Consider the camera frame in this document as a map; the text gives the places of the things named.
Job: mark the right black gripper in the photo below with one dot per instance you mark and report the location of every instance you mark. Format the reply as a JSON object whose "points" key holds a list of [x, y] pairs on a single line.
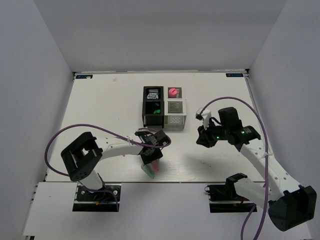
{"points": [[204, 138]]}

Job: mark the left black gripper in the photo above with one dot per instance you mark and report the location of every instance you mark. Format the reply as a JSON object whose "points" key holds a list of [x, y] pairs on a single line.
{"points": [[157, 154]]}

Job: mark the pink eraser capsule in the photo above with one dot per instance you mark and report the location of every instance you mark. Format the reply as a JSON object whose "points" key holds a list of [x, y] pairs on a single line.
{"points": [[155, 166]]}

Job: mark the green eraser capsule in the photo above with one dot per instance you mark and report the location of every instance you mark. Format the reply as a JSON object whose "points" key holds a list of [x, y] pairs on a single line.
{"points": [[148, 170]]}

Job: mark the blue patterned glue stick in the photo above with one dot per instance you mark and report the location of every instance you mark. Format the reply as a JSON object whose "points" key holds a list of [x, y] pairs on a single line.
{"points": [[153, 95]]}

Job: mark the pink patterned glue stick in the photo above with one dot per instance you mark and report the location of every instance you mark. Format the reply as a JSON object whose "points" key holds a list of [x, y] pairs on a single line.
{"points": [[172, 92]]}

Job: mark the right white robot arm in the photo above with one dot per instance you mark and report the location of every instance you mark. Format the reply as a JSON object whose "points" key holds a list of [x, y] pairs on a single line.
{"points": [[287, 202]]}

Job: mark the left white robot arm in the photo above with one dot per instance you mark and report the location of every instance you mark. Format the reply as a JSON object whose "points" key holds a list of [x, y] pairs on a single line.
{"points": [[82, 155]]}

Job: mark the black two-slot container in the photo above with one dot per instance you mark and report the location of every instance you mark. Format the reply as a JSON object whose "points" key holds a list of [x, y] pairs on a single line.
{"points": [[150, 119]]}

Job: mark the white two-slot container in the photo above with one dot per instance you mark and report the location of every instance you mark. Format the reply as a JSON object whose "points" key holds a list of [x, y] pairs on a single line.
{"points": [[175, 111]]}

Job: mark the right blue table label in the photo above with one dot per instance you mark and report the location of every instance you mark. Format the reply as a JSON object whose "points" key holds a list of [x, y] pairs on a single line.
{"points": [[234, 75]]}

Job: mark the blue table label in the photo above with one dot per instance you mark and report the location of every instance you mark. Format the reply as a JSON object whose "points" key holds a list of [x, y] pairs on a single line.
{"points": [[84, 76], [234, 75]]}

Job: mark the left blue table label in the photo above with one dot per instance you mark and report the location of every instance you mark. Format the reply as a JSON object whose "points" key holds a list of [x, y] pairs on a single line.
{"points": [[84, 76]]}

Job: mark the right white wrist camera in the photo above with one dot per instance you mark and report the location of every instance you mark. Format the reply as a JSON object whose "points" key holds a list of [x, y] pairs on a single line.
{"points": [[204, 115]]}

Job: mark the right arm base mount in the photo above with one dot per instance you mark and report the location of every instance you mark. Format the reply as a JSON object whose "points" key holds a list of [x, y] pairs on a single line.
{"points": [[224, 199]]}

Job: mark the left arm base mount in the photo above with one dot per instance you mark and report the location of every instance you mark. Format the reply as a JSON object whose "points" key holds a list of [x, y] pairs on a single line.
{"points": [[85, 201]]}

